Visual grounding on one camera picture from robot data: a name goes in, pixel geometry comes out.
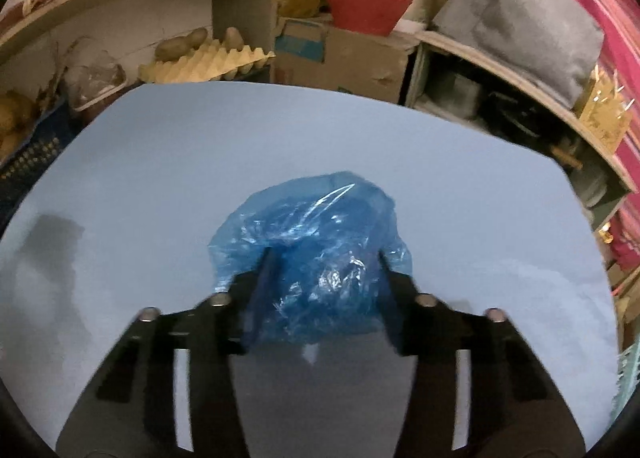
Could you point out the dark blue crate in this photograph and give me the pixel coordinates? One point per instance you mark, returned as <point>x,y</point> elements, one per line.
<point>30,164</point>

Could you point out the black pan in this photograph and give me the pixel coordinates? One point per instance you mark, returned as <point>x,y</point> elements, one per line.
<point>507,111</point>

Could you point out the yellow egg tray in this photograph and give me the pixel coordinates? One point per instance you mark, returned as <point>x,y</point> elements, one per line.
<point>210,64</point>

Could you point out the grey block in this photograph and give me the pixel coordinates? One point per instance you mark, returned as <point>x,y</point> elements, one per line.
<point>460,91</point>

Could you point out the yellow utensil holder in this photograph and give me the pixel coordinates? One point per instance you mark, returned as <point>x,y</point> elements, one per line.
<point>607,124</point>

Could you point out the wooden shelf unit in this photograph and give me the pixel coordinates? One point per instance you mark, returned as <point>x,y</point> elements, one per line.
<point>500,69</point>

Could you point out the worn cardboard box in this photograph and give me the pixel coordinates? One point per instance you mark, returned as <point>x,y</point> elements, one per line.
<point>350,63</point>

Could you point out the blue plastic bag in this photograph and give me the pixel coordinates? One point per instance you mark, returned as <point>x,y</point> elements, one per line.
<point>310,228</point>

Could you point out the clear plastic container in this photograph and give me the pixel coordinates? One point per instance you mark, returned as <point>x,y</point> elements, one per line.
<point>92,83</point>

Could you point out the pile of potatoes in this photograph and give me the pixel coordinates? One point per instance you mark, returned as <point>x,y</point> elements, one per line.
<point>10,123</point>

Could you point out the grey fabric bag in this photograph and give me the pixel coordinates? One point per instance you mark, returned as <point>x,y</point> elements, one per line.
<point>520,28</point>

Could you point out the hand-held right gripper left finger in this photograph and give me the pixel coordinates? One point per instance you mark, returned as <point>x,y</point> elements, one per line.
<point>267,293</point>

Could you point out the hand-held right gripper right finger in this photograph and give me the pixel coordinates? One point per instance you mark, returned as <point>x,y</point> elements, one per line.
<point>392,303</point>

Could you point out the potato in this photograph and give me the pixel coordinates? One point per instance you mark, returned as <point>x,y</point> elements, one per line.
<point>180,44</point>
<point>233,38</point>

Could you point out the red plastic basket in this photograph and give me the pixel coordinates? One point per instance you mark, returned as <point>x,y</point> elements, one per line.
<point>365,11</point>

